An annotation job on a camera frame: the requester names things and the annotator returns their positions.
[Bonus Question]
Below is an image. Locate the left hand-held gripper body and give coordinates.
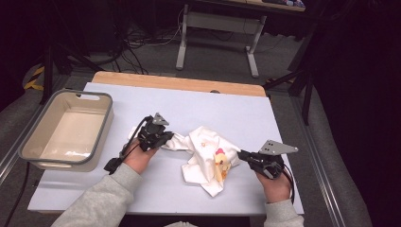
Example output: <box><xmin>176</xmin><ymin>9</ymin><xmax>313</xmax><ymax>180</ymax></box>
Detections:
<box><xmin>137</xmin><ymin>112</ymin><xmax>170</xmax><ymax>153</ymax></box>

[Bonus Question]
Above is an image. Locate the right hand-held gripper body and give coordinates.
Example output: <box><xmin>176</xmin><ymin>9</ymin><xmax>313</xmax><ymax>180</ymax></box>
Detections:
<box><xmin>252</xmin><ymin>139</ymin><xmax>299</xmax><ymax>181</ymax></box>

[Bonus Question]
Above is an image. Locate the white child's shirt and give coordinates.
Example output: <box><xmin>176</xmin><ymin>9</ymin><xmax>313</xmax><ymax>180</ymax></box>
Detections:
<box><xmin>128</xmin><ymin>125</ymin><xmax>242</xmax><ymax>198</ymax></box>

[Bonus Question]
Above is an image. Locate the beige plastic basin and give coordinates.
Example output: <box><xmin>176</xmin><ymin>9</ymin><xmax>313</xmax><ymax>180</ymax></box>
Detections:
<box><xmin>18</xmin><ymin>89</ymin><xmax>115</xmax><ymax>173</ymax></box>

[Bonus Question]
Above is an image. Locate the person's left hand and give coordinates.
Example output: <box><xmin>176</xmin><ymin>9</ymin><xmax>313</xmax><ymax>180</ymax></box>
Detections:
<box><xmin>122</xmin><ymin>141</ymin><xmax>159</xmax><ymax>175</ymax></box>

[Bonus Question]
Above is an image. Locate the person's right hand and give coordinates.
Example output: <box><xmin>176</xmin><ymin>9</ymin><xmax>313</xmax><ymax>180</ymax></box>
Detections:
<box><xmin>255</xmin><ymin>171</ymin><xmax>292</xmax><ymax>204</ymax></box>

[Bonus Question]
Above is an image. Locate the white table cover sheet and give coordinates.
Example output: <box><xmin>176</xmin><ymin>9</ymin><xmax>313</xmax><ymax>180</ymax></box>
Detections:
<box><xmin>27</xmin><ymin>82</ymin><xmax>305</xmax><ymax>216</ymax></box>

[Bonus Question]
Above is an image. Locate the black tripod stand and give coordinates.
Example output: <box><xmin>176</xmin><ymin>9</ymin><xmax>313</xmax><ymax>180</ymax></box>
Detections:
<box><xmin>263</xmin><ymin>27</ymin><xmax>316</xmax><ymax>126</ymax></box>
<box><xmin>39</xmin><ymin>44</ymin><xmax>105</xmax><ymax>105</ymax></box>

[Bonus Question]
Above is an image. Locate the white-legged desk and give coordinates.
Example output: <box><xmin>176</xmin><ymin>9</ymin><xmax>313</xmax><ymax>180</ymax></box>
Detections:
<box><xmin>175</xmin><ymin>0</ymin><xmax>306</xmax><ymax>79</ymax></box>

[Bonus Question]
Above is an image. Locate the yellow black floor tape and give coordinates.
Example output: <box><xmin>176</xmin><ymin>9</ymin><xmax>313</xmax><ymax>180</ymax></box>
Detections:
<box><xmin>23</xmin><ymin>65</ymin><xmax>45</xmax><ymax>92</ymax></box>

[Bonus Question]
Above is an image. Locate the colourful item on desk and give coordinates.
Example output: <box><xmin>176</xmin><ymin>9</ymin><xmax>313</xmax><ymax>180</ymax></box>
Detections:
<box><xmin>263</xmin><ymin>0</ymin><xmax>306</xmax><ymax>9</ymax></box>

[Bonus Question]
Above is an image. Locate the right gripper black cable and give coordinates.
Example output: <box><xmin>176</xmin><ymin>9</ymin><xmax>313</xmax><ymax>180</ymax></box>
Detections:
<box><xmin>281</xmin><ymin>163</ymin><xmax>296</xmax><ymax>204</ymax></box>

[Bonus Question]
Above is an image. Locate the aluminium floor rail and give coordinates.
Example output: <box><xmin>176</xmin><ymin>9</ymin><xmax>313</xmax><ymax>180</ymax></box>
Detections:
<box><xmin>289</xmin><ymin>96</ymin><xmax>348</xmax><ymax>227</ymax></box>
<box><xmin>0</xmin><ymin>103</ymin><xmax>44</xmax><ymax>187</ymax></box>

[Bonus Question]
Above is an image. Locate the bundle of floor cables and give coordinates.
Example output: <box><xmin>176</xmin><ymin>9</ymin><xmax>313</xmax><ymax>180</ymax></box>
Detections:
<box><xmin>91</xmin><ymin>6</ymin><xmax>187</xmax><ymax>75</ymax></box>

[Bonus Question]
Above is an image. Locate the black floor cable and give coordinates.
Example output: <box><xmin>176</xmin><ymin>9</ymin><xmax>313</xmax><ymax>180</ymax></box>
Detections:
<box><xmin>3</xmin><ymin>162</ymin><xmax>31</xmax><ymax>227</ymax></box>

